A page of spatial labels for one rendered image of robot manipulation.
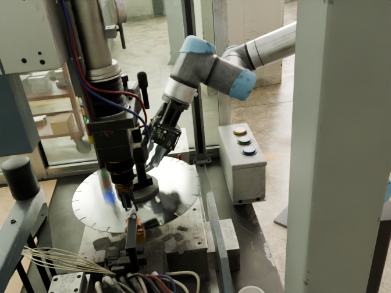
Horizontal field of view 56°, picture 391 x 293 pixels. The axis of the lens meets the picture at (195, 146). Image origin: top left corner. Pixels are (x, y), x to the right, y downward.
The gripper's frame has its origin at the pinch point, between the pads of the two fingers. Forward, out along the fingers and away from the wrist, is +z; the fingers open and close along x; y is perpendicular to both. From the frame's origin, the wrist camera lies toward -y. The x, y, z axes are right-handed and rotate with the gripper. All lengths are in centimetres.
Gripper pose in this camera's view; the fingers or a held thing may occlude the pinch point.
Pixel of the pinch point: (145, 167)
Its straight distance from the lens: 97.9
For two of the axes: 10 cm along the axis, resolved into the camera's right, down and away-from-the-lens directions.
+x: 9.0, 3.5, 2.6
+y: 1.5, 3.1, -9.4
